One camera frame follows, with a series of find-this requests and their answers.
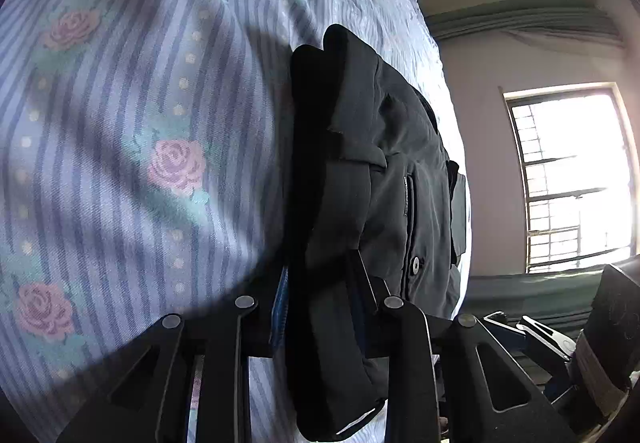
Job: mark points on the black pants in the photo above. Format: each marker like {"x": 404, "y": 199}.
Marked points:
{"x": 370, "y": 173}

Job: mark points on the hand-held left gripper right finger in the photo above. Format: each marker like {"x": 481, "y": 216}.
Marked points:
{"x": 371, "y": 284}

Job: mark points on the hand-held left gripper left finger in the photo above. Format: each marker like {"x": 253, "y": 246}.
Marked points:
{"x": 281, "y": 308}

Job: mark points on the blue striped bed quilt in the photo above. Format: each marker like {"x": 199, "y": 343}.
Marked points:
{"x": 140, "y": 123}

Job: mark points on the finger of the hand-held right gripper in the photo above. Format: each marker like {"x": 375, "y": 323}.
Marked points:
{"x": 500, "y": 325}
{"x": 547, "y": 335}

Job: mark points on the green curtain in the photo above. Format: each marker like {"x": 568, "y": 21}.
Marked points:
{"x": 525, "y": 18}
{"x": 530, "y": 290}

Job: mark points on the barred window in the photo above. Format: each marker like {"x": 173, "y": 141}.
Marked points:
{"x": 570, "y": 173}

